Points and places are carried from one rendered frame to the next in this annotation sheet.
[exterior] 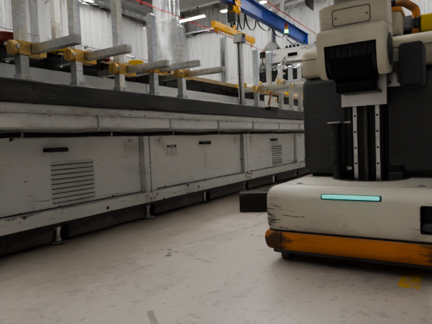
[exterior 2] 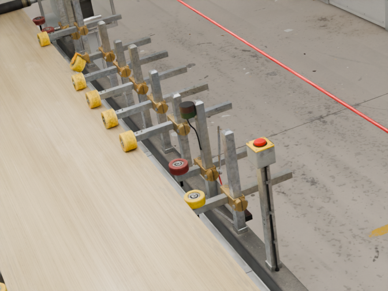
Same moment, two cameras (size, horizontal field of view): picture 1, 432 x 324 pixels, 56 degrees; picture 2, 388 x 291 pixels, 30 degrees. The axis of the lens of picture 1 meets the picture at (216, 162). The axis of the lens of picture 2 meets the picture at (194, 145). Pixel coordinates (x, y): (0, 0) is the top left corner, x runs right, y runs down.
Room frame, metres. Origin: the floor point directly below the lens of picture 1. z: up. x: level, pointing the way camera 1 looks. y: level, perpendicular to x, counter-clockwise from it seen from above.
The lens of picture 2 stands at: (1.90, 1.51, 2.43)
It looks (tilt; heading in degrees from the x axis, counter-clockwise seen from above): 30 degrees down; 309
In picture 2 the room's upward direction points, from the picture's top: 9 degrees counter-clockwise
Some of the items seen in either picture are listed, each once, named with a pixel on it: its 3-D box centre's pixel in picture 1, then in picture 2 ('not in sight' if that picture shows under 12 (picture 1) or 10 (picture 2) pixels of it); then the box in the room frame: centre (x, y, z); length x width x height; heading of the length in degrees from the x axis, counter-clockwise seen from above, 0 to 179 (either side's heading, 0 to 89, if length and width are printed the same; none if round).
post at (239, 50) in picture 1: (240, 74); (268, 216); (3.01, -0.21, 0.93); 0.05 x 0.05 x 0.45; 59
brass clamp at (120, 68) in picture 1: (122, 69); not in sight; (1.97, 0.43, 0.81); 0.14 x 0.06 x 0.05; 149
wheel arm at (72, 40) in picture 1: (38, 49); not in sight; (1.53, 0.64, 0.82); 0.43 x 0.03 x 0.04; 59
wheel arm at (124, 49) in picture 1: (90, 56); not in sight; (1.75, 0.51, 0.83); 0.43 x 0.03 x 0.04; 59
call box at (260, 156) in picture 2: (239, 38); (261, 153); (3.01, -0.21, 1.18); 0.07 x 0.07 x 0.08; 59
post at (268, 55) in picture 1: (269, 80); (205, 153); (3.44, -0.47, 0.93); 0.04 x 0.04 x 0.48; 59
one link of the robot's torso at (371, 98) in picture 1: (376, 67); not in sight; (1.41, -0.56, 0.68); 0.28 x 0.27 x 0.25; 58
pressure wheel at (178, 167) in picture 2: not in sight; (179, 174); (3.53, -0.40, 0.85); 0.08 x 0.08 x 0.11
